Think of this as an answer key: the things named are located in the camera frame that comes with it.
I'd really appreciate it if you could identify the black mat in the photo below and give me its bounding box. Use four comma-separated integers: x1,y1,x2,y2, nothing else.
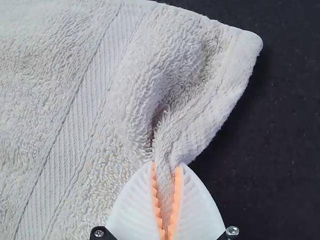
149,0,320,240

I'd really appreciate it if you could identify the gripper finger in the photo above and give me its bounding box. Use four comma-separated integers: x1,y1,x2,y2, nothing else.
89,161,161,240
172,161,241,240

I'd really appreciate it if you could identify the pale towel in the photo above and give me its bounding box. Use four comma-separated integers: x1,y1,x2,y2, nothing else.
0,0,265,240

